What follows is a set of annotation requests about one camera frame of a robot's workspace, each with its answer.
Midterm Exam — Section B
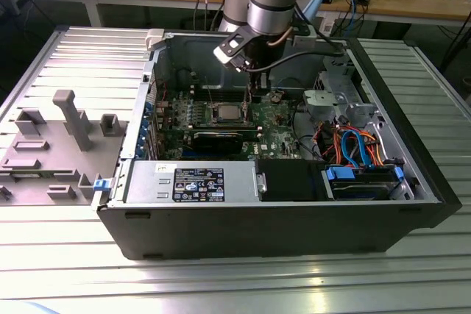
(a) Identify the small CPU plate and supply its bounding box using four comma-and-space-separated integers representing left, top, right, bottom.
218, 104, 243, 121

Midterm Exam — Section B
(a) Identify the black RAM slot bank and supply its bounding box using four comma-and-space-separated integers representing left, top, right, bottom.
193, 88, 255, 102

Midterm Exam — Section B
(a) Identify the CPU socket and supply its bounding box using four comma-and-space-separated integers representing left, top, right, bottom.
209, 101, 255, 126

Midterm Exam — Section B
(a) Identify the black plastic bay cover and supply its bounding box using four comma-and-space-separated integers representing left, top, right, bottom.
256, 160, 327, 203

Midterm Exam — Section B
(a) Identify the green motherboard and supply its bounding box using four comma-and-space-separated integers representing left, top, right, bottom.
153, 88, 307, 161

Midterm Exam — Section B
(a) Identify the silver metal drive cage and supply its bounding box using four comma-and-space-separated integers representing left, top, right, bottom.
301, 51, 382, 129

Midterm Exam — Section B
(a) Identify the black graphics card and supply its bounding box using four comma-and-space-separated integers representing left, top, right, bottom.
183, 129, 244, 156

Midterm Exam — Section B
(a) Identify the white labelled box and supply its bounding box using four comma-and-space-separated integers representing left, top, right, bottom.
318, 12, 345, 38

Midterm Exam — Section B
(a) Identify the black white rating label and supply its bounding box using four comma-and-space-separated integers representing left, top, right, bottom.
172, 166, 226, 204

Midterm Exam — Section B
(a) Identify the hard disk in blue carrier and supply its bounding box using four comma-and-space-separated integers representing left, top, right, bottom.
321, 165, 405, 201

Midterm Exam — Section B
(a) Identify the black open PC case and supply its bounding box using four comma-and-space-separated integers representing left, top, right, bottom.
96, 28, 463, 262

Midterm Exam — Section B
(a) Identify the grey power supply unit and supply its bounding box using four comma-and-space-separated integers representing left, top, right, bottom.
124, 160, 259, 205

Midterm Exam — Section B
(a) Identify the grey parts rack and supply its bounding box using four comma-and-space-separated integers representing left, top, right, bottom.
0, 89, 130, 207

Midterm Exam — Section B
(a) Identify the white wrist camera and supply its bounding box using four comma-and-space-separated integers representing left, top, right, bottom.
213, 30, 255, 73

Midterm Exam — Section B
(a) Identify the black camera cable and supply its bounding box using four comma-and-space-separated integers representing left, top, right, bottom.
244, 29, 349, 73

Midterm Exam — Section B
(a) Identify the grey side wrist camera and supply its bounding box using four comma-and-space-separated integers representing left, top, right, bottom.
292, 26, 318, 49

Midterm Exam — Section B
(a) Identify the blue flat wire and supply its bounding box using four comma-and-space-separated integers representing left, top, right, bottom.
340, 129, 373, 170

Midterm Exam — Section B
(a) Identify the orange wire bundle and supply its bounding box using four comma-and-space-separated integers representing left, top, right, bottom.
315, 124, 388, 166

